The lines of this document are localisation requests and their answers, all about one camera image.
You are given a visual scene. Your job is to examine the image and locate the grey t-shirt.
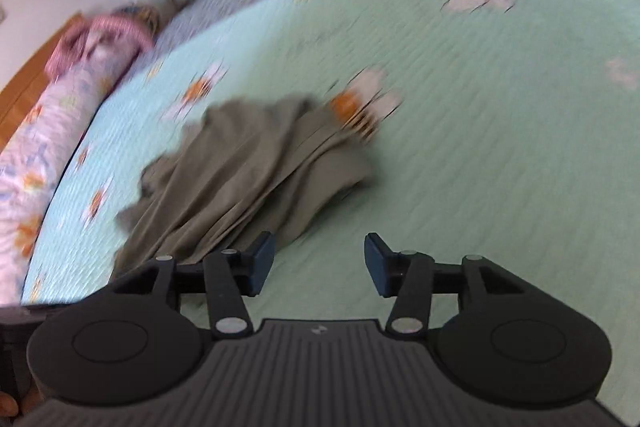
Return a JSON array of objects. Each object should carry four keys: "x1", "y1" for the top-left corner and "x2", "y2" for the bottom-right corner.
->
[{"x1": 112, "y1": 96, "x2": 375, "y2": 279}]

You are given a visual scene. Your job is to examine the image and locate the mint quilted bee bedspread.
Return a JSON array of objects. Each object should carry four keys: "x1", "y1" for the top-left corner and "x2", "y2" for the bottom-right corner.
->
[{"x1": 22, "y1": 0, "x2": 639, "y2": 423}]

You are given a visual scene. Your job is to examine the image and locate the pink fuzzy blanket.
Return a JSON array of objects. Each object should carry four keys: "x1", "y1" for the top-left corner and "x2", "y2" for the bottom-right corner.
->
[{"x1": 44, "y1": 4, "x2": 160, "y2": 81}]

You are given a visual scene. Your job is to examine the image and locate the wooden headboard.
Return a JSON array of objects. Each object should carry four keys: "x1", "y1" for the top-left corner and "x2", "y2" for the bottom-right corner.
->
[{"x1": 0, "y1": 12, "x2": 84, "y2": 148}]

